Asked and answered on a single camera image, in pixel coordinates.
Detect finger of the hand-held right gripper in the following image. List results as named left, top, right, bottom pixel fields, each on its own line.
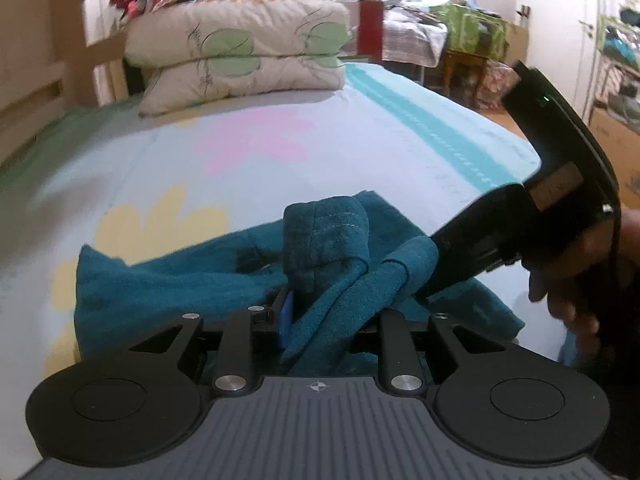
left=422, top=206, right=507, bottom=303

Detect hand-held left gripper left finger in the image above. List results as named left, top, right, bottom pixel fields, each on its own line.
left=127, top=285, right=296, bottom=396

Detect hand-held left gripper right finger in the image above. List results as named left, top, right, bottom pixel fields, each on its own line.
left=357, top=310, right=507, bottom=395

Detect teal pants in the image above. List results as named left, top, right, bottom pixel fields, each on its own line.
left=74, top=190, right=523, bottom=376

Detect person's right hand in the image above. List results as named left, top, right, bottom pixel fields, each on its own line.
left=527, top=205, right=640, bottom=351

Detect clothes rack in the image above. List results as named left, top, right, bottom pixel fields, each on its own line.
left=580, top=2, right=640, bottom=136

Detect wooden stool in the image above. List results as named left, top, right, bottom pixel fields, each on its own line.
left=442, top=50, right=488, bottom=111

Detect green patterned bag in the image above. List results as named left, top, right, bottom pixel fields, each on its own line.
left=432, top=2, right=508, bottom=58

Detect grey plaid blanket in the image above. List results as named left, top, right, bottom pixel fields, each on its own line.
left=322, top=0, right=448, bottom=66

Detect floral pillow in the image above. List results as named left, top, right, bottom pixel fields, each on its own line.
left=122, top=0, right=351, bottom=68
left=139, top=55, right=347, bottom=117

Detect red upright box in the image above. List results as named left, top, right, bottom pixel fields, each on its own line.
left=357, top=0, right=385, bottom=61

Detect wooden bed headboard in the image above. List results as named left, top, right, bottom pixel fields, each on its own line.
left=0, top=0, right=131, bottom=171

